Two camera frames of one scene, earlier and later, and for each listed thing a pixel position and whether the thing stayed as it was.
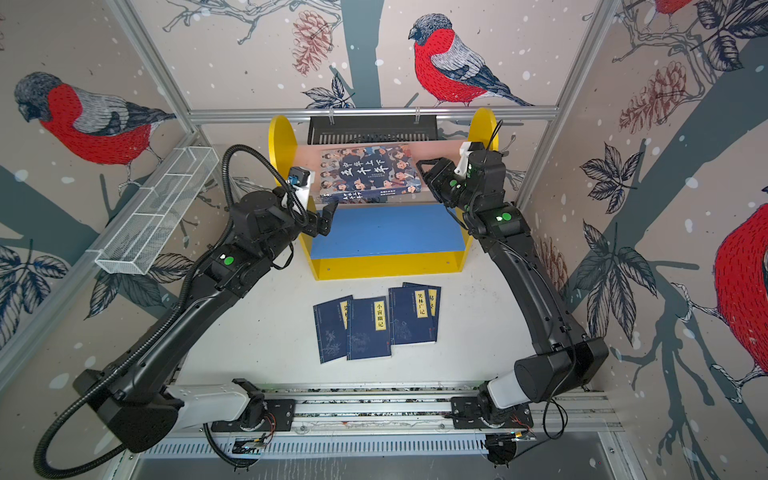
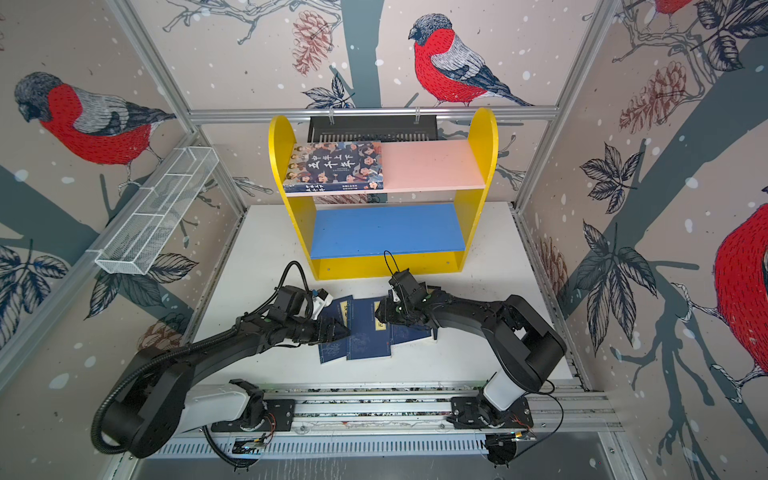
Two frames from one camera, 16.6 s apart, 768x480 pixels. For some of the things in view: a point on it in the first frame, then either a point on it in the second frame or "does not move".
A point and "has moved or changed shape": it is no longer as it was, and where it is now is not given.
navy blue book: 331,319 does not move
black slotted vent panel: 356,129 does not move
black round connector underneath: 501,448 does not move
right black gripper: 441,180 -> 387,310
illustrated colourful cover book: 368,173 has moved or changed shape
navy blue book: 367,328 does not move
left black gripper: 313,227 -> 332,332
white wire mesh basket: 144,232 does not move
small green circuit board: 248,446 does not move
